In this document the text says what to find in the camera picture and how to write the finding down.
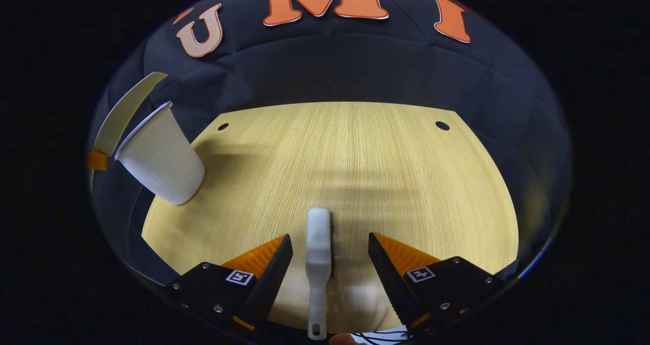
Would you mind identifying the white ribbed garbage bin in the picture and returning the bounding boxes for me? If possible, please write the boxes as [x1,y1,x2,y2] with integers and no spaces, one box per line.
[114,101,206,206]

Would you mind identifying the wooden desktop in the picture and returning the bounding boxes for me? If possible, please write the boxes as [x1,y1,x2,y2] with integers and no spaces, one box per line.
[141,101,519,335]

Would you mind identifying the small broom with white handle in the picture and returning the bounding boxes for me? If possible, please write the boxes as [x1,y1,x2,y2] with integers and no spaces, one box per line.
[306,207,335,341]

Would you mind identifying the bundle of black cables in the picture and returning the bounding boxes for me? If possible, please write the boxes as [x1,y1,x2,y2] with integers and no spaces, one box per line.
[355,330,409,345]

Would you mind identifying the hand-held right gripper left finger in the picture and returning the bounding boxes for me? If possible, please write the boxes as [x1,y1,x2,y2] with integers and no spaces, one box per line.
[164,234,294,330]

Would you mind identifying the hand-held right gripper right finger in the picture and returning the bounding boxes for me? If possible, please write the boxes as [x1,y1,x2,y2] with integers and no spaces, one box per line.
[368,232,506,335]

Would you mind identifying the white flat panel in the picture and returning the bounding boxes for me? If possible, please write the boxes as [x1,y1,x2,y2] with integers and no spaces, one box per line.
[355,326,409,345]

